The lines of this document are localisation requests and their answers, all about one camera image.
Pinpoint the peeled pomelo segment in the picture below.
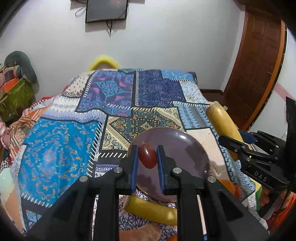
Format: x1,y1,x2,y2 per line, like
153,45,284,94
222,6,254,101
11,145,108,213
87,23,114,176
119,223,162,240

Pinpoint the short yellow sugarcane piece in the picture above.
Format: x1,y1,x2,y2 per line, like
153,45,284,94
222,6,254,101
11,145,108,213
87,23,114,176
123,195,178,226

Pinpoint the white wardrobe sliding door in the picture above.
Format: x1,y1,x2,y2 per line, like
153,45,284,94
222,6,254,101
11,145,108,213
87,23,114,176
250,30,296,138

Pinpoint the brown wooden door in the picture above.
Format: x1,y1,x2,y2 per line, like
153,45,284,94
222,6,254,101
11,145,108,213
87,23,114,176
224,9,287,130

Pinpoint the green storage box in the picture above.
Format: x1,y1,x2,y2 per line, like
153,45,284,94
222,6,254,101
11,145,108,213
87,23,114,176
1,78,36,123

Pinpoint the dark red grape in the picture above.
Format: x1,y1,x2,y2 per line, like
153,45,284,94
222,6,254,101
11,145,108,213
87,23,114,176
138,142,158,169

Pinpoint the dark purple oval plate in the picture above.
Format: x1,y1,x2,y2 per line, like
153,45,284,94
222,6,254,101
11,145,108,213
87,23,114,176
131,128,209,203

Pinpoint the orange box in bin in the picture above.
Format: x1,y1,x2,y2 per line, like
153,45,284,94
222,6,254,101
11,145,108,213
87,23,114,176
1,78,19,93

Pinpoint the small black wall monitor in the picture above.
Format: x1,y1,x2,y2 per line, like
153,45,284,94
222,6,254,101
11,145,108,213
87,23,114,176
85,0,129,23

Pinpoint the large orange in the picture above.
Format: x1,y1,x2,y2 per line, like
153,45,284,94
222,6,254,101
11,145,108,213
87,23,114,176
219,179,242,200

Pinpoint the blue patchwork bed cover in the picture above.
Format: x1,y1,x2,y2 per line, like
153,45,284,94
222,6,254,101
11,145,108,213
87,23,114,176
11,69,255,232

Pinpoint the long yellow sugarcane piece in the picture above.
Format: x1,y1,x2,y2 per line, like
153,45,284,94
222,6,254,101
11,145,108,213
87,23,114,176
206,100,246,162

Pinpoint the small tangerine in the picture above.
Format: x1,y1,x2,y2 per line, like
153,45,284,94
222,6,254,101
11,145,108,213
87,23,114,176
168,235,178,241

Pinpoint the grey plush toy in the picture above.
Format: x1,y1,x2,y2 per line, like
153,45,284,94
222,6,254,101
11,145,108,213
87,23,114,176
4,51,40,94

